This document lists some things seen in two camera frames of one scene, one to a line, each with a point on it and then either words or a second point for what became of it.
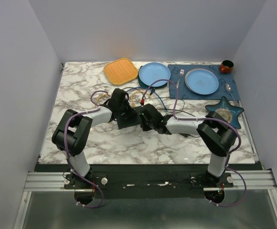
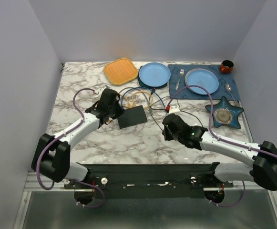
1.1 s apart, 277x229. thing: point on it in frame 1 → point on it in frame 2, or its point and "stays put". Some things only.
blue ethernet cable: x=153 y=90 stays put
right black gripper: x=143 y=127 → x=166 y=135
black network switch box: x=132 y=118 stays put
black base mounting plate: x=148 y=181 stays put
